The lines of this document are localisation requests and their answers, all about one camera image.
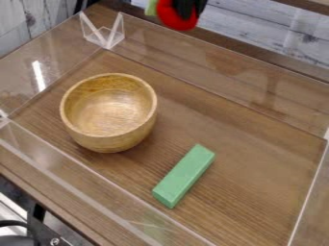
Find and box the clear acrylic tray wall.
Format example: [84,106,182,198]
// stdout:
[0,111,214,246]

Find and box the wooden bowl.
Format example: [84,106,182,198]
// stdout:
[59,73,158,153]

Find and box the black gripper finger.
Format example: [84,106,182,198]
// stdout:
[194,0,209,15]
[173,0,194,19]

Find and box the clear acrylic corner bracket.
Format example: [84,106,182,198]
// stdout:
[79,12,124,50]

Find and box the green rectangular block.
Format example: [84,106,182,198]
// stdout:
[151,144,215,209]

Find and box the red plush strawberry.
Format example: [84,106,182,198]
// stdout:
[144,0,198,31]

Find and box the black cable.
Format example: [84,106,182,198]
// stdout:
[0,214,75,246]

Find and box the black table leg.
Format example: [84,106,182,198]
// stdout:
[32,204,47,222]

